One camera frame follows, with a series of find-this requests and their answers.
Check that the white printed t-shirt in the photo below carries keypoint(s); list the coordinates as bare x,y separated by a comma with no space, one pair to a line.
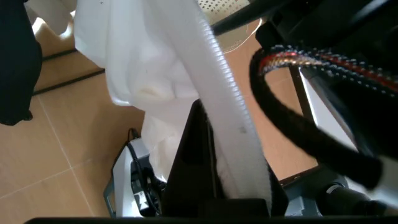
149,56

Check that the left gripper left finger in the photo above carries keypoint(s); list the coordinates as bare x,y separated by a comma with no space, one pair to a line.
189,174

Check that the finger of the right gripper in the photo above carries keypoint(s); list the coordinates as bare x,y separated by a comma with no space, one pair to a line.
245,14

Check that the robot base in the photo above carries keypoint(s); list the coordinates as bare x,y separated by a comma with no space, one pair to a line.
122,174

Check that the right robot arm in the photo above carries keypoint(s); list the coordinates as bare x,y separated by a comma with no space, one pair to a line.
342,25

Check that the black clothes rack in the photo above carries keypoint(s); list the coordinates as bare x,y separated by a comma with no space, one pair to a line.
68,81

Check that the white laundry basket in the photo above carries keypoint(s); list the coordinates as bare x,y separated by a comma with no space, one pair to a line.
236,40

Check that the black shorts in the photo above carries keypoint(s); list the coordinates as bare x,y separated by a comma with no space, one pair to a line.
18,62

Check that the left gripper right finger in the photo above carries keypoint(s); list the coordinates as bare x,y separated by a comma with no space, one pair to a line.
278,202

